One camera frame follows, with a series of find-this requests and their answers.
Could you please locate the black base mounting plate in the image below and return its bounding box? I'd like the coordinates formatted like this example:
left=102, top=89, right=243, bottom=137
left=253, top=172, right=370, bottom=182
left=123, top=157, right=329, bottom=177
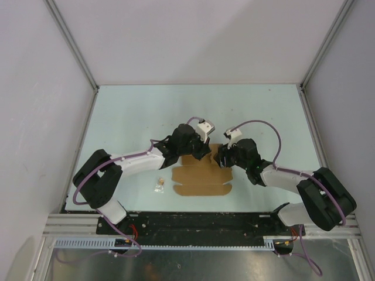
left=96, top=211, right=301, bottom=237

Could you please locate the brown cardboard box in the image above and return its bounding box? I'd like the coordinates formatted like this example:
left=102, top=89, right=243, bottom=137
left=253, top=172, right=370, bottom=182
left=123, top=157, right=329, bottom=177
left=172, top=143, right=233, bottom=197

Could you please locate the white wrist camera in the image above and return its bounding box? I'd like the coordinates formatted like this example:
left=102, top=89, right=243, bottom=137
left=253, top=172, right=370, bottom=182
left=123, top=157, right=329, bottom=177
left=224, top=127, right=243, bottom=149
left=195, top=118, right=215, bottom=143

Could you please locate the small cardboard scrap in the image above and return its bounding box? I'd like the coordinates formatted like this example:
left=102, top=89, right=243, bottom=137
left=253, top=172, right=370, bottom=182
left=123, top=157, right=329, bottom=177
left=154, top=178, right=165, bottom=193

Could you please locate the aluminium frame post right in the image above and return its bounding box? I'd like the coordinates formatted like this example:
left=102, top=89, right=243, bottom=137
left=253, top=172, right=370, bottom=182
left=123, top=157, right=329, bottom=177
left=298, top=0, right=357, bottom=91

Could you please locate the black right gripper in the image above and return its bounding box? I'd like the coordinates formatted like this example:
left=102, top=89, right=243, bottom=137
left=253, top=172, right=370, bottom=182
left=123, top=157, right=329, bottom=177
left=213, top=138, right=248, bottom=170

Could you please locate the grey slotted cable duct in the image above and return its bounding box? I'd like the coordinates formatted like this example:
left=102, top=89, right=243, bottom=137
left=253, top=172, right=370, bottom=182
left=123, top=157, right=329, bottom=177
left=54, top=237, right=284, bottom=252

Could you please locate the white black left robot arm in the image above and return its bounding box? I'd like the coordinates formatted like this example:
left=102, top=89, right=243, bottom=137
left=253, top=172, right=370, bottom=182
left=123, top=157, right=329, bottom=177
left=72, top=119, right=215, bottom=234

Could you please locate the aluminium frame post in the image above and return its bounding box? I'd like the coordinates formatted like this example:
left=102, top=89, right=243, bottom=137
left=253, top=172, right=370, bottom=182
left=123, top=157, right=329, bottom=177
left=298, top=0, right=357, bottom=91
left=42, top=0, right=100, bottom=93

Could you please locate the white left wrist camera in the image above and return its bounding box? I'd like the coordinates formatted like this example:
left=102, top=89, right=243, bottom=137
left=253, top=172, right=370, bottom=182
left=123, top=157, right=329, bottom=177
left=195, top=118, right=215, bottom=143

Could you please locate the aluminium front rail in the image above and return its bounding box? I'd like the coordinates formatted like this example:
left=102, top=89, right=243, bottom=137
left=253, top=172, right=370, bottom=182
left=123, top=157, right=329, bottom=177
left=43, top=213, right=361, bottom=238

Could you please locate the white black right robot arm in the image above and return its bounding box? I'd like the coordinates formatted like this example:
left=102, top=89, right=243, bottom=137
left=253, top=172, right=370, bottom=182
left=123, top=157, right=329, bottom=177
left=214, top=139, right=357, bottom=235

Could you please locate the aluminium frame post left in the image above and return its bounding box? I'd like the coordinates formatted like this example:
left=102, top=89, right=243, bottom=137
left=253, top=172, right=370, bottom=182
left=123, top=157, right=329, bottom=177
left=42, top=0, right=100, bottom=93

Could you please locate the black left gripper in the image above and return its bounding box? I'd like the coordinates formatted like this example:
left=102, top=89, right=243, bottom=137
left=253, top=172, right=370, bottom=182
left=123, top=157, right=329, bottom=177
left=178, top=131, right=211, bottom=160

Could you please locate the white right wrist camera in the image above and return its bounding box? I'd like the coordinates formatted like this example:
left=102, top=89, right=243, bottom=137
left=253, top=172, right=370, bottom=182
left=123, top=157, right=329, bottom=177
left=224, top=127, right=243, bottom=149

